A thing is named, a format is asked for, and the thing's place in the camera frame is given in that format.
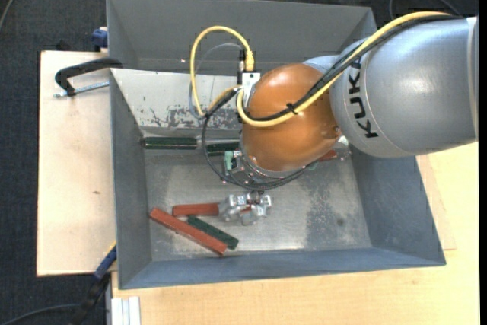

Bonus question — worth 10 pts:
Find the dark green flat block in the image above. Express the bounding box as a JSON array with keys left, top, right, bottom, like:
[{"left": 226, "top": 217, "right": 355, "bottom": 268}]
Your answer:
[
  {"left": 205, "top": 142, "right": 241, "bottom": 158},
  {"left": 186, "top": 215, "right": 240, "bottom": 250},
  {"left": 139, "top": 136, "right": 199, "bottom": 151}
]

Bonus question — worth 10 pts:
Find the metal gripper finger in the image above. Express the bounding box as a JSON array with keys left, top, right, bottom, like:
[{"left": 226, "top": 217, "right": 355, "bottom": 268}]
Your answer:
[
  {"left": 218, "top": 194, "right": 249, "bottom": 223},
  {"left": 243, "top": 193, "right": 274, "bottom": 227}
]

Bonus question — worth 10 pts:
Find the grey metal bin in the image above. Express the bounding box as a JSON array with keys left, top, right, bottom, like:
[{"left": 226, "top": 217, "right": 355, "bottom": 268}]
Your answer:
[{"left": 105, "top": 0, "right": 447, "bottom": 290}]

